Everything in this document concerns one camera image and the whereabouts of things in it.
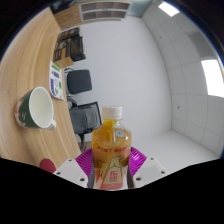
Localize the white printed leaflet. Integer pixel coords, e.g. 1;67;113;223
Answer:
49;60;65;101

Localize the wooden shelf unit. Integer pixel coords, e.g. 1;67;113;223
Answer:
53;0;133;30

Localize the orange-label tea bottle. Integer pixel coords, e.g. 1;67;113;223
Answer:
91;105;133;191

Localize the stack of dark boxes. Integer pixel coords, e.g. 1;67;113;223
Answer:
52;27;87;70

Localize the narrow ceiling light panel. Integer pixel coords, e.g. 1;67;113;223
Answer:
157;1;180;18

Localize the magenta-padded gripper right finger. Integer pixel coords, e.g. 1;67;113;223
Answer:
128;146;168;188

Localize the flat round red coaster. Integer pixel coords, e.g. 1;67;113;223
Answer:
39;158;58;174

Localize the dark grey office chair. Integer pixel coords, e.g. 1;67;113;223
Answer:
64;69;93;101

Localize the green and white mug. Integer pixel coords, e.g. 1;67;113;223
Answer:
13;86;57;131

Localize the black mesh office chair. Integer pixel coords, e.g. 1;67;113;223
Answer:
68;101;103;153

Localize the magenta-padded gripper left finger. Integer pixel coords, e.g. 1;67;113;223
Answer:
53;147;95;188

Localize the large ceiling light panel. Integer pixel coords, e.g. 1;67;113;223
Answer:
200;59;224;99

